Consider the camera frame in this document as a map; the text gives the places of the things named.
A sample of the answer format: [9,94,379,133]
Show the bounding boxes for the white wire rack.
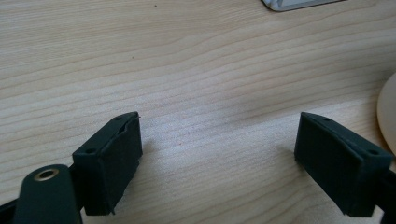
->
[261,0,347,13]

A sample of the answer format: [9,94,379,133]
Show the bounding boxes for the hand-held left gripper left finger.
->
[72,111,144,217]

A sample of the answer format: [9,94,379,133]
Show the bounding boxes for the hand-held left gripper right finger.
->
[293,111,394,218]

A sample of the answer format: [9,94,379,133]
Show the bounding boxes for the beige cup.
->
[376,72,396,156]

